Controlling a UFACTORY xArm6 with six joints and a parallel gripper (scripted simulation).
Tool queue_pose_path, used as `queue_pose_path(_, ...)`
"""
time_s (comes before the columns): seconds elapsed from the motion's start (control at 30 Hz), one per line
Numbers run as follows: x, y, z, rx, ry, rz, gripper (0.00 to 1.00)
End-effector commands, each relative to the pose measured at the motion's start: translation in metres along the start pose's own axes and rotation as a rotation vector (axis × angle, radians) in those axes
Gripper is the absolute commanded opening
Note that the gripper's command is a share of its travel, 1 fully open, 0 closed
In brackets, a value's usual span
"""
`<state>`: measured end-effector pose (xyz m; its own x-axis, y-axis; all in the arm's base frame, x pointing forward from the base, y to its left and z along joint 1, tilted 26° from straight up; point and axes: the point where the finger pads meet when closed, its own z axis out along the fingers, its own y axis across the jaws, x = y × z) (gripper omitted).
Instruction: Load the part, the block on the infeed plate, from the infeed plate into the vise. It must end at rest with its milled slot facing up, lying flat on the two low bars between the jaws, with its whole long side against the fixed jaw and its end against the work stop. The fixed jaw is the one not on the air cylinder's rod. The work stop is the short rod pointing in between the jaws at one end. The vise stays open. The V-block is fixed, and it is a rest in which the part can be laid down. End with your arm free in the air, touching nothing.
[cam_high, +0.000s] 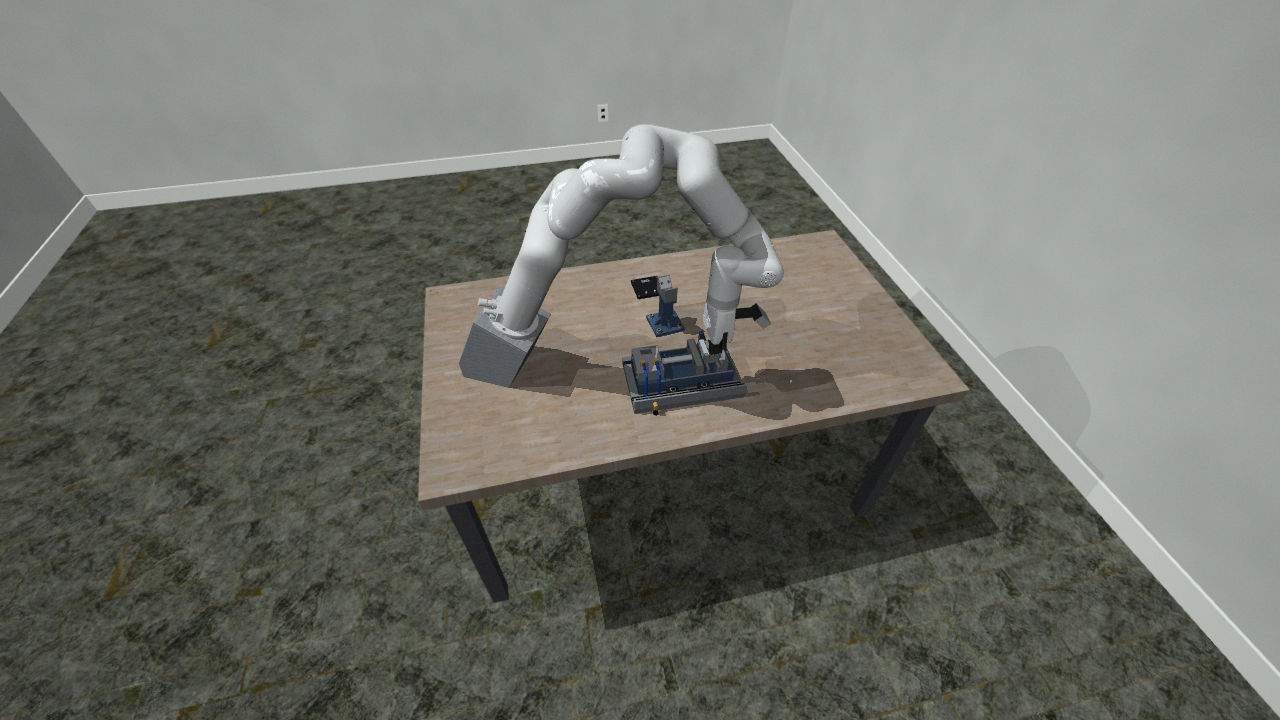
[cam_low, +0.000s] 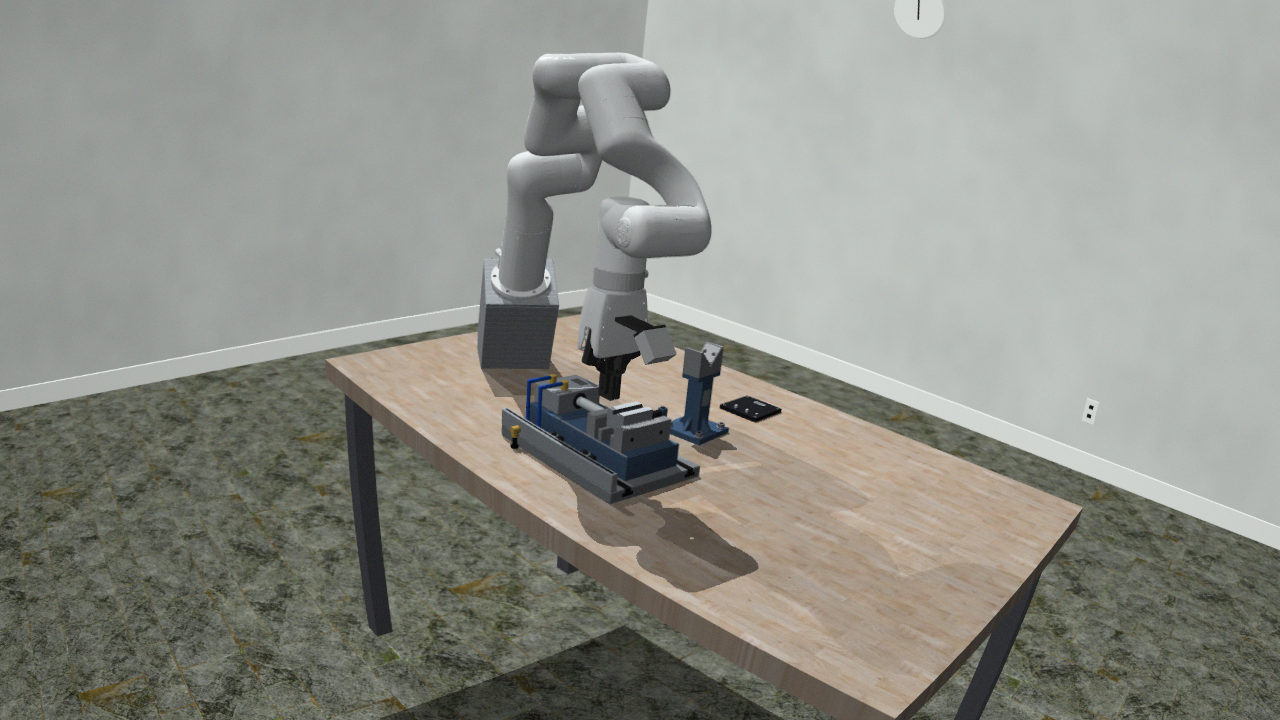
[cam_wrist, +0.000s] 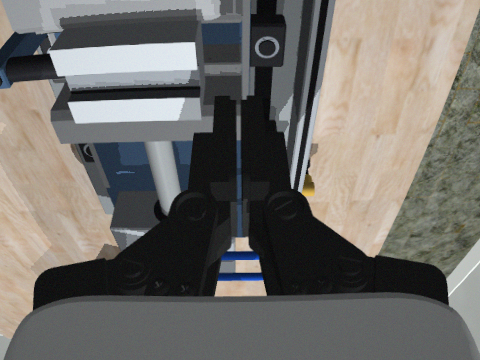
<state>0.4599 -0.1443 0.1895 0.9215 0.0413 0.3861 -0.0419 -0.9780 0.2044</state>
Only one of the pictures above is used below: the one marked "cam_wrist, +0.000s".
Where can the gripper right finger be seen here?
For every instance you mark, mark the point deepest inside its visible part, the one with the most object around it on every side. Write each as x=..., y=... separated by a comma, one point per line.
x=309, y=258

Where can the dark grey block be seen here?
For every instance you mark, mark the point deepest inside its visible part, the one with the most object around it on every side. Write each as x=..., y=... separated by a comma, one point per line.
x=150, y=71

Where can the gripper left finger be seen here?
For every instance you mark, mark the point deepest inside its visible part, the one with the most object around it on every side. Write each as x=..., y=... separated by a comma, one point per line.
x=181, y=255

